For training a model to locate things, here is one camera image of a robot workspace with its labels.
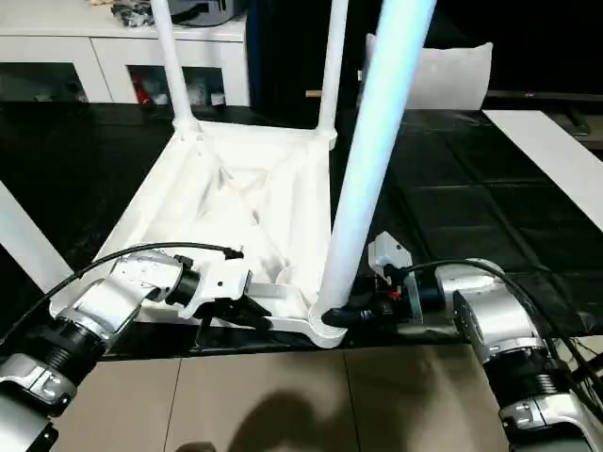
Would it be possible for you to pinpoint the white plastic table leg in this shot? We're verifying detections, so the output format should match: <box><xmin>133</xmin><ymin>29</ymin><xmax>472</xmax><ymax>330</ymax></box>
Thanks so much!
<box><xmin>319</xmin><ymin>0</ymin><xmax>437</xmax><ymax>321</ymax></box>
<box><xmin>149</xmin><ymin>0</ymin><xmax>206</xmax><ymax>137</ymax></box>
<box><xmin>0</xmin><ymin>181</ymin><xmax>75</xmax><ymax>294</ymax></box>
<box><xmin>315</xmin><ymin>0</ymin><xmax>352</xmax><ymax>145</ymax></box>

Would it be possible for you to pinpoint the black metal table leg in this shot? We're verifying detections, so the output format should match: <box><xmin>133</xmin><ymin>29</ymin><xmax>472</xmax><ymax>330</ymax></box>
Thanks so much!
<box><xmin>555</xmin><ymin>347</ymin><xmax>603</xmax><ymax>392</ymax></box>

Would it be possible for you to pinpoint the white flat board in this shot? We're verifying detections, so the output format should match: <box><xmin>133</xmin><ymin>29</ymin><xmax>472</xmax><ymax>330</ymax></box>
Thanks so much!
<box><xmin>482</xmin><ymin>108</ymin><xmax>603</xmax><ymax>227</ymax></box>

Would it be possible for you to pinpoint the white pillow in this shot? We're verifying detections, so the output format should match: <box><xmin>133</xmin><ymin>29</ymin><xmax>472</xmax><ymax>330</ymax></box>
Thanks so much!
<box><xmin>360</xmin><ymin>32</ymin><xmax>495</xmax><ymax>112</ymax></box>

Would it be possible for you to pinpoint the black box with gold label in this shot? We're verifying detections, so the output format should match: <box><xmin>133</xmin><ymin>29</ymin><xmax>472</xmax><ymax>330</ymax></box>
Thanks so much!
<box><xmin>245</xmin><ymin>0</ymin><xmax>378</xmax><ymax>114</ymax></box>

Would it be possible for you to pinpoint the dark low bench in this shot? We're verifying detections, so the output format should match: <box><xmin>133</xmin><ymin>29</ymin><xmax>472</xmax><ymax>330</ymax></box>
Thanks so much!
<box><xmin>484</xmin><ymin>89</ymin><xmax>603</xmax><ymax>152</ymax></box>

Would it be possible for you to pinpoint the grey round pot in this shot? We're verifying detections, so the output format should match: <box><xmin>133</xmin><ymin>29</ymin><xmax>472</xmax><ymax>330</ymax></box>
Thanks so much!
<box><xmin>169</xmin><ymin>0</ymin><xmax>246</xmax><ymax>27</ymax></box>

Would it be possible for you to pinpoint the white glass-door cabinet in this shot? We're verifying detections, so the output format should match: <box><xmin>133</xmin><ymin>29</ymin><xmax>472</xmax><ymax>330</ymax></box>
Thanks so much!
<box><xmin>0</xmin><ymin>0</ymin><xmax>251</xmax><ymax>107</ymax></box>

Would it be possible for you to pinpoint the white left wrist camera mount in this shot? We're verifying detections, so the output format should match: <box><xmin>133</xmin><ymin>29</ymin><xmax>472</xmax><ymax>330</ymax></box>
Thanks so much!
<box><xmin>178</xmin><ymin>261</ymin><xmax>254</xmax><ymax>322</ymax></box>

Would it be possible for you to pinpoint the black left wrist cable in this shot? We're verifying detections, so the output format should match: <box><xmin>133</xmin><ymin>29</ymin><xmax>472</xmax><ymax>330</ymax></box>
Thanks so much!
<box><xmin>0</xmin><ymin>242</ymin><xmax>245</xmax><ymax>340</ymax></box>

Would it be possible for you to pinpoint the black cable clutter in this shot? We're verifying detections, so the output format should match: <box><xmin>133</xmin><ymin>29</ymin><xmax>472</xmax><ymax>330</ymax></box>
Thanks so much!
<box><xmin>110</xmin><ymin>0</ymin><xmax>156</xmax><ymax>27</ymax></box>

